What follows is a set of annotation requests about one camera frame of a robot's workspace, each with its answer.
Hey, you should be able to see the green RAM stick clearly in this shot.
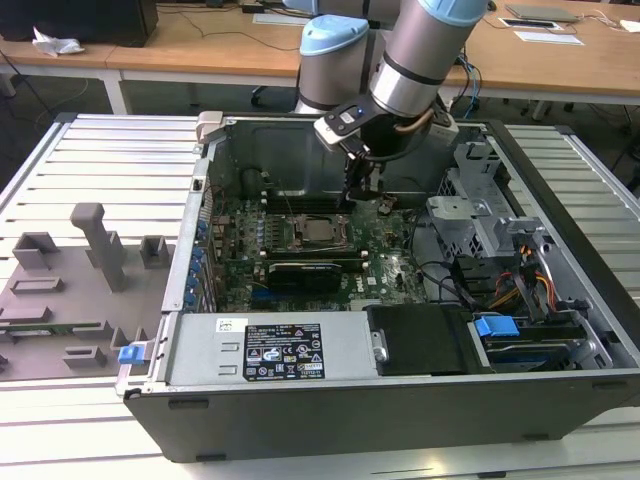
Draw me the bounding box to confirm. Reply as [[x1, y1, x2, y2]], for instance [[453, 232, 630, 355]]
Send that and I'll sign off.
[[0, 323, 101, 338]]

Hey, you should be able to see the green motherboard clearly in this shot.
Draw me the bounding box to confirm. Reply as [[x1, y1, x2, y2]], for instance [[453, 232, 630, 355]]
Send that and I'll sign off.
[[209, 192, 436, 314]]

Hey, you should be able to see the silver metal handle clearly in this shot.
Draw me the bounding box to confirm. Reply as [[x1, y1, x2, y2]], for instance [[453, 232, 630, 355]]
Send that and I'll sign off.
[[370, 327, 391, 364]]

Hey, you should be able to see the black open PC case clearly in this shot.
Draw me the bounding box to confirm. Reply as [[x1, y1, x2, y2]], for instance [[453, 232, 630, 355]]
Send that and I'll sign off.
[[114, 110, 640, 464]]

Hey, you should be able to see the black case fan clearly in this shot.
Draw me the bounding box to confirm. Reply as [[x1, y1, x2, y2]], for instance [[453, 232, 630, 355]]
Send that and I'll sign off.
[[239, 167, 274, 201]]

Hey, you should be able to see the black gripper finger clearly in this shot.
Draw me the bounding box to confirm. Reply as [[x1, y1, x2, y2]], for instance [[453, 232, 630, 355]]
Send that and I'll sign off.
[[339, 149, 365, 211], [358, 158, 380, 202]]

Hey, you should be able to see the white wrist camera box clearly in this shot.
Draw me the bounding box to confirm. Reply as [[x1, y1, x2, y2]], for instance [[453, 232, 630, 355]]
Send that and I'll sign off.
[[430, 112, 460, 145], [313, 102, 374, 151]]

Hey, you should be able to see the black internal cable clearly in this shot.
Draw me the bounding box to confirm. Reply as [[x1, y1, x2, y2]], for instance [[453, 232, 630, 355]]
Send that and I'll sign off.
[[408, 209, 476, 307]]

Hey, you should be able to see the black graphics card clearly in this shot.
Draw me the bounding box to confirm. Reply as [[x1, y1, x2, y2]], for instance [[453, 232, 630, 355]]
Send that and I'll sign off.
[[267, 259, 344, 297]]

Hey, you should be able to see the grey parts rack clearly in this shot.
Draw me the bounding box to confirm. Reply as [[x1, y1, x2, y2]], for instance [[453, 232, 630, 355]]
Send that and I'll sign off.
[[0, 202, 176, 381]]

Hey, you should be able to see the grey laptop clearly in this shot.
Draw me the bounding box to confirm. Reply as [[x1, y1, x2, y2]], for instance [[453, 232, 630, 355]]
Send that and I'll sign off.
[[504, 2, 582, 24]]

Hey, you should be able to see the hard disk in blue carrier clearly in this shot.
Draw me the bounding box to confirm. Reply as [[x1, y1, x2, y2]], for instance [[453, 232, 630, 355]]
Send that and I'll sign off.
[[469, 312, 589, 374]]

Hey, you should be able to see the silver power supply unit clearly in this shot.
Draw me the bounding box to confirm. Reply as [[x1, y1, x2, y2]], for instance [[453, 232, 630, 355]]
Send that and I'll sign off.
[[167, 312, 379, 386]]

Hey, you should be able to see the blue cable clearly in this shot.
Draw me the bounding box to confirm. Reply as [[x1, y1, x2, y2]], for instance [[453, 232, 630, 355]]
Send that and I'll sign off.
[[457, 53, 484, 119]]

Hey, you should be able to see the blue plastic latch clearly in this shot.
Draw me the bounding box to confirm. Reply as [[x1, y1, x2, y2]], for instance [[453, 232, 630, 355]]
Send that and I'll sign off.
[[118, 343, 144, 367]]

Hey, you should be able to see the black computer box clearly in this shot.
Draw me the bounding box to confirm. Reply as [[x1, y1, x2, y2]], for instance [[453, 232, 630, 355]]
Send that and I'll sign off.
[[0, 0, 159, 49]]

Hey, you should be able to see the grey case latch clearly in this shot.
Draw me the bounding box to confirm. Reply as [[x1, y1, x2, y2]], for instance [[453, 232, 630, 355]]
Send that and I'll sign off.
[[196, 110, 224, 147]]

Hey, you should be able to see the CPU socket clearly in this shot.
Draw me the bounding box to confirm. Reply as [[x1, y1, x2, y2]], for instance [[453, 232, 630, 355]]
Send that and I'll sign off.
[[288, 213, 353, 251]]

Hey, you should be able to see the crumpled white paper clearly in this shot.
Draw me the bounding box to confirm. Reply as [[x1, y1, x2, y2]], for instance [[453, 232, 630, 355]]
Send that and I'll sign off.
[[31, 26, 86, 57]]

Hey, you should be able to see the silver drive cage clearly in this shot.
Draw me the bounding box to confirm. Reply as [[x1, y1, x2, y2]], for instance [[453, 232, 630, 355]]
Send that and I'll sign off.
[[427, 142, 556, 281]]

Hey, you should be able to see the light wooden desk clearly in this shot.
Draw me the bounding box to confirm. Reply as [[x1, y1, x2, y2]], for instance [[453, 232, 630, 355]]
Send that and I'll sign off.
[[439, 0, 640, 107], [0, 0, 307, 84]]

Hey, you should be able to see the orange yellow wire bundle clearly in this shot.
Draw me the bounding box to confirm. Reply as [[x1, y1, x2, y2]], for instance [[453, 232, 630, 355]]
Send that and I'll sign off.
[[492, 239, 557, 312]]

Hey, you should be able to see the black RAM slot row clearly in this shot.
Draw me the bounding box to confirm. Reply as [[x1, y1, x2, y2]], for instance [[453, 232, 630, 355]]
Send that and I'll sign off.
[[264, 248, 362, 272], [264, 193, 347, 214]]

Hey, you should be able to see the black plastic shroud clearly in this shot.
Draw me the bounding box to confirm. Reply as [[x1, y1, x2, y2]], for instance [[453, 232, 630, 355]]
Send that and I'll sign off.
[[364, 303, 476, 377]]

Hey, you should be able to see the metal socket cover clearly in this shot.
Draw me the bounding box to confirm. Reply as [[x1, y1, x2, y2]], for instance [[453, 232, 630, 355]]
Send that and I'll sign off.
[[289, 213, 353, 250]]

